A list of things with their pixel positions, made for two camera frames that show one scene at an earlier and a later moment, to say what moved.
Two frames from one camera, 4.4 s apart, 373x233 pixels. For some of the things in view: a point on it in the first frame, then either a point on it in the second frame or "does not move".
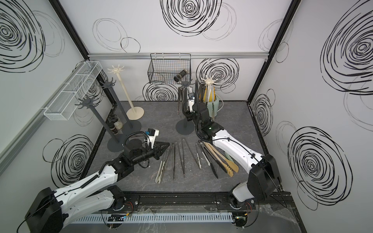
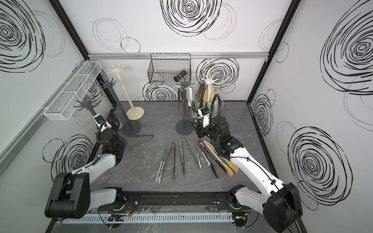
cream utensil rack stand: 209,81 does not move
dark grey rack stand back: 185,126 does not move
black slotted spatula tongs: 201,91 does not move
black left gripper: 157,149 to 98,136
